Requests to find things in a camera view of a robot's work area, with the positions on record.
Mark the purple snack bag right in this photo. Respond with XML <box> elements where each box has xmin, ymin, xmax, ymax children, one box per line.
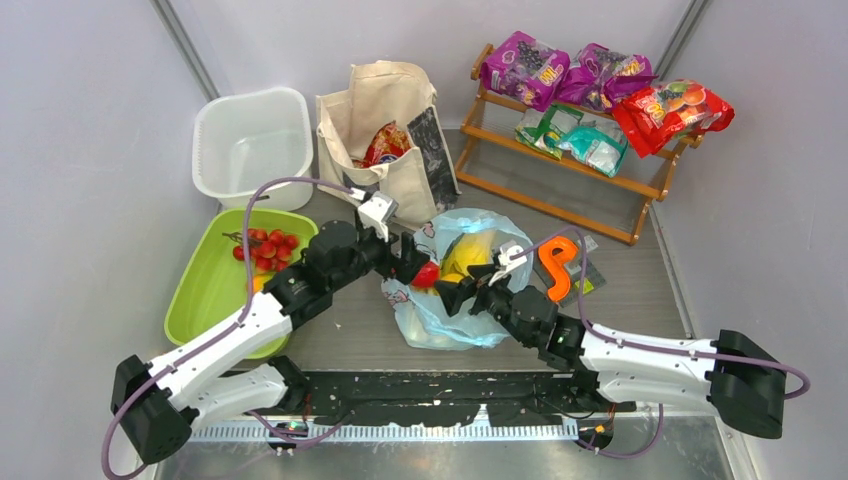
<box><xmin>555</xmin><ymin>43</ymin><xmax>657</xmax><ymax>113</ymax></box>

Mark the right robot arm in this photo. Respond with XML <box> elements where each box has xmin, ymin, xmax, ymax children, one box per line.
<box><xmin>434</xmin><ymin>277</ymin><xmax>786</xmax><ymax>439</ymax></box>

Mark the blue plastic grocery bag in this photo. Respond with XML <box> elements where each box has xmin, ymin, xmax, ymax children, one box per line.
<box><xmin>381</xmin><ymin>208</ymin><xmax>532</xmax><ymax>351</ymax></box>

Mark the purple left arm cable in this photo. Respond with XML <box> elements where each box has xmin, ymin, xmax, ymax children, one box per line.
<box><xmin>100</xmin><ymin>176</ymin><xmax>362</xmax><ymax>480</ymax></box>

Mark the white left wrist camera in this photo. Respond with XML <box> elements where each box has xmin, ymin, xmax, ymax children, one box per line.
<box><xmin>350</xmin><ymin>188</ymin><xmax>399</xmax><ymax>243</ymax></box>

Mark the purple snack bag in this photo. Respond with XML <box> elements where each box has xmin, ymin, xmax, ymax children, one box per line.
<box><xmin>555</xmin><ymin>43</ymin><xmax>657</xmax><ymax>113</ymax></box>
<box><xmin>480</xmin><ymin>31</ymin><xmax>571</xmax><ymax>112</ymax></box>

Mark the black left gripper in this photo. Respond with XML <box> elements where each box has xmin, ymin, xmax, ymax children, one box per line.
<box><xmin>329</xmin><ymin>219</ymin><xmax>429</xmax><ymax>292</ymax></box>

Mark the teal snack bag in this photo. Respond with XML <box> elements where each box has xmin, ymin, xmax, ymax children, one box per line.
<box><xmin>557</xmin><ymin>120</ymin><xmax>629</xmax><ymax>178</ymax></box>

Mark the red fruit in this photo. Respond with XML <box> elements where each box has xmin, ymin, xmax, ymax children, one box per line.
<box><xmin>410</xmin><ymin>261</ymin><xmax>441</xmax><ymax>290</ymax></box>

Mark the red fruit candy bag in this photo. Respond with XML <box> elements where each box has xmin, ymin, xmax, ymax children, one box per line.
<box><xmin>611</xmin><ymin>79</ymin><xmax>735</xmax><ymax>158</ymax></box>

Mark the green orange mango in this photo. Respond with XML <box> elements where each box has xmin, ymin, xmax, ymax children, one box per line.
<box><xmin>246</xmin><ymin>273</ymin><xmax>273</xmax><ymax>293</ymax></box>

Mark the purple snack bag left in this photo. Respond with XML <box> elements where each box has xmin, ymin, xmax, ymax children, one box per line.
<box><xmin>480</xmin><ymin>31</ymin><xmax>571</xmax><ymax>112</ymax></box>

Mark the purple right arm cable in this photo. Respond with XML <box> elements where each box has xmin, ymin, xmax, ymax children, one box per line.
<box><xmin>510</xmin><ymin>226</ymin><xmax>812</xmax><ymax>401</ymax></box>

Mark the wooden rack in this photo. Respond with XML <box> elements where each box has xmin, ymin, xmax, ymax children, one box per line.
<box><xmin>451</xmin><ymin>44</ymin><xmax>703</xmax><ymax>246</ymax></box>

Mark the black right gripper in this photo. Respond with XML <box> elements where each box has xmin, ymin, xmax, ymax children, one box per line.
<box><xmin>433</xmin><ymin>264</ymin><xmax>535</xmax><ymax>348</ymax></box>

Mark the orange toy piece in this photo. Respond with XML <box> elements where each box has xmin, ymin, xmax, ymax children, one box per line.
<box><xmin>537</xmin><ymin>236</ymin><xmax>579</xmax><ymax>303</ymax></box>

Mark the green white snack bag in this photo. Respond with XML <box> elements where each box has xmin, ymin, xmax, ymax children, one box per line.
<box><xmin>515</xmin><ymin>104</ymin><xmax>584</xmax><ymax>159</ymax></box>

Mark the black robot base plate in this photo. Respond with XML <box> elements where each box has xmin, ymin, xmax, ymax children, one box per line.
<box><xmin>241</xmin><ymin>369</ymin><xmax>617</xmax><ymax>429</ymax></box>

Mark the green plastic tray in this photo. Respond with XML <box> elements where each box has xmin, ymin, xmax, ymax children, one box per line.
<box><xmin>164</xmin><ymin>208</ymin><xmax>319</xmax><ymax>360</ymax></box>

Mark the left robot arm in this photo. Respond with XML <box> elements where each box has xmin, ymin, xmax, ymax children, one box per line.
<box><xmin>103</xmin><ymin>221</ymin><xmax>430</xmax><ymax>465</ymax></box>

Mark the canvas tote bag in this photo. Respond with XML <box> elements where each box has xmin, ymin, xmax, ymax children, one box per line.
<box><xmin>316</xmin><ymin>61</ymin><xmax>460</xmax><ymax>229</ymax></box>

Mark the white plastic basket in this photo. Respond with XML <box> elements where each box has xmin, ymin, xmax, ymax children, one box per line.
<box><xmin>191</xmin><ymin>86</ymin><xmax>314</xmax><ymax>209</ymax></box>

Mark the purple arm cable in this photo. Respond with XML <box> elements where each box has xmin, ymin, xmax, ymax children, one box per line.
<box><xmin>510</xmin><ymin>226</ymin><xmax>812</xmax><ymax>401</ymax></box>
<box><xmin>100</xmin><ymin>176</ymin><xmax>362</xmax><ymax>480</ymax></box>

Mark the red lychee bunch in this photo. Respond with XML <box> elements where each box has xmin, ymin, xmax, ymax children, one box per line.
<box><xmin>222</xmin><ymin>228</ymin><xmax>301</xmax><ymax>274</ymax></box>

